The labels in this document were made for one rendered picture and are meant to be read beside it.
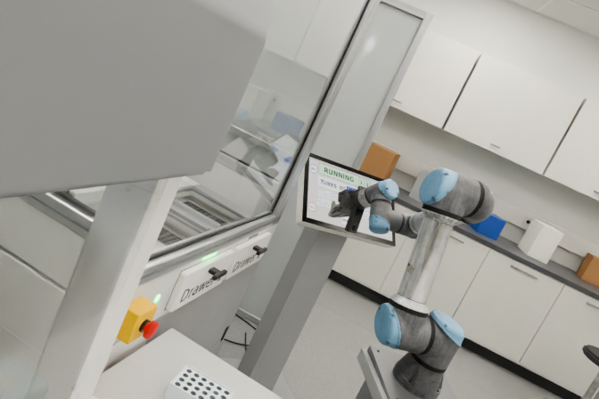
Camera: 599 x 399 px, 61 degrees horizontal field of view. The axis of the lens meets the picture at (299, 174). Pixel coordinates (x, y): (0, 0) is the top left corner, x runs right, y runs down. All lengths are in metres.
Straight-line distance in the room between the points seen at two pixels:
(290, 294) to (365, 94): 1.21
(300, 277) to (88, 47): 2.07
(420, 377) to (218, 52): 1.36
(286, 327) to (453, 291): 2.24
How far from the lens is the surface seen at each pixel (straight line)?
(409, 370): 1.65
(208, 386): 1.21
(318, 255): 2.28
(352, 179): 2.26
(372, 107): 2.89
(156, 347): 1.32
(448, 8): 4.99
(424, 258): 1.50
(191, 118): 0.41
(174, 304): 1.33
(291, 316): 2.41
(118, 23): 0.30
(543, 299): 4.54
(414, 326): 1.52
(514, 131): 4.61
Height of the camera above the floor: 1.48
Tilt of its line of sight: 10 degrees down
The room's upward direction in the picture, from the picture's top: 25 degrees clockwise
